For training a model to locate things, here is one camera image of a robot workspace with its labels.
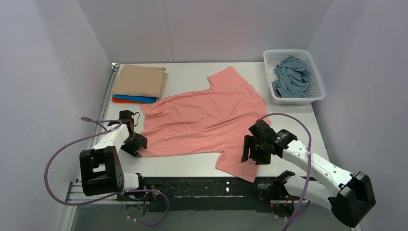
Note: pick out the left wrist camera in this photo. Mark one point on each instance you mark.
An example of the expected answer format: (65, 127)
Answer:
(129, 118)

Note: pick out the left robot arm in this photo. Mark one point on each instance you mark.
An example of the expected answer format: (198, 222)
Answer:
(101, 170)

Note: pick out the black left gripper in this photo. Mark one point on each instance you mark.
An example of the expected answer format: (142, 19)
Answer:
(134, 146)

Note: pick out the tan folded t-shirt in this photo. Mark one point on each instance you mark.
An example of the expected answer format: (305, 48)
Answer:
(142, 81)

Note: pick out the teal crumpled t-shirt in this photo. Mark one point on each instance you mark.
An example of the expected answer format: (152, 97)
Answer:
(293, 79)

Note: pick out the orange folded t-shirt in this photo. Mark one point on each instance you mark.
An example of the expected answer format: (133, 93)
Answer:
(125, 101)

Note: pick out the blue folded t-shirt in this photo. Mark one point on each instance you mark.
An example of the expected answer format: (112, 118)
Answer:
(148, 100)

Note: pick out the aluminium frame rail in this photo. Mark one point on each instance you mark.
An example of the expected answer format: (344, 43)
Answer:
(91, 214)

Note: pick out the pink t-shirt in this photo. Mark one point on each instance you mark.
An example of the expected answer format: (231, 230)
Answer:
(214, 120)

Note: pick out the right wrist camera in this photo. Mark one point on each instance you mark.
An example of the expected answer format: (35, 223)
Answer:
(261, 131)

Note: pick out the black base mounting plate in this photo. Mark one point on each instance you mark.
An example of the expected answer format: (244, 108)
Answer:
(220, 193)

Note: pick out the white plastic basket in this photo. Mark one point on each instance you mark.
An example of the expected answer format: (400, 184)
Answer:
(315, 91)

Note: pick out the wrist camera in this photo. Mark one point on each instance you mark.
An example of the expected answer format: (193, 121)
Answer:
(129, 118)
(261, 131)

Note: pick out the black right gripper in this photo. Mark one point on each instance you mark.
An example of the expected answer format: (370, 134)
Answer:
(256, 149)

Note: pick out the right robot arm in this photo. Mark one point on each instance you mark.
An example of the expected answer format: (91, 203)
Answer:
(347, 195)

